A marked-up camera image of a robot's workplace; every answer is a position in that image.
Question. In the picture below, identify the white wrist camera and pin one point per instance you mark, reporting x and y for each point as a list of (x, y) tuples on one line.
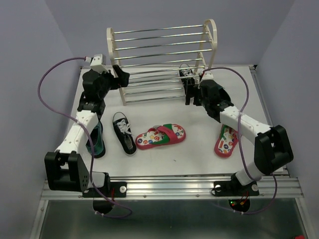
[(98, 63), (207, 75)]

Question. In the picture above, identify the green loafer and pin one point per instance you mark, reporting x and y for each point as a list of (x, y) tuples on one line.
[(98, 142), (223, 94)]

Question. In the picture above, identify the pink printed sandal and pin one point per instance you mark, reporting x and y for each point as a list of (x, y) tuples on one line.
[(161, 135), (227, 141)]

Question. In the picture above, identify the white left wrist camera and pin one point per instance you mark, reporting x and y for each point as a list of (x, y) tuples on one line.
[(98, 63)]

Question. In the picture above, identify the aluminium mounting rail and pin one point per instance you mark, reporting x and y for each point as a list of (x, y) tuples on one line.
[(182, 188)]

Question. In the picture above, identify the green loafer left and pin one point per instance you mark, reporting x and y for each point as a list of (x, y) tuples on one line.
[(98, 142)]

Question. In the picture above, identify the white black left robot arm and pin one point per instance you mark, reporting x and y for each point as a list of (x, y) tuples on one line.
[(65, 168)]

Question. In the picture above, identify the green loafer right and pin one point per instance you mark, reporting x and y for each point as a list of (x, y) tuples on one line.
[(223, 94)]

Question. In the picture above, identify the black canvas sneaker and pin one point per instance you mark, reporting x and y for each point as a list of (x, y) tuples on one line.
[(186, 74), (122, 129)]

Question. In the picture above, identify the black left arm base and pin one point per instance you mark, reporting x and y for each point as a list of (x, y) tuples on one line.
[(115, 189)]

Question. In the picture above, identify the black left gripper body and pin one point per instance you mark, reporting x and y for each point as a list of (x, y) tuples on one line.
[(107, 82)]

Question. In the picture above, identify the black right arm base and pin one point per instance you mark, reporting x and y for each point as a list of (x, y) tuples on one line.
[(234, 189)]

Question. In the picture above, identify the cream chrome shoe rack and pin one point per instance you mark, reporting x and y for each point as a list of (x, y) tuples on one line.
[(155, 57)]

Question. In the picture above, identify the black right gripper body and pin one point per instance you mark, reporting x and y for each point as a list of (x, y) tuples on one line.
[(203, 101)]

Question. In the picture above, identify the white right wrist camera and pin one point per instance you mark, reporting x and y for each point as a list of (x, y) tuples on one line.
[(207, 75)]

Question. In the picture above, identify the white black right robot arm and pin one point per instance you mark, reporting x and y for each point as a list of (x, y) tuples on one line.
[(272, 149)]

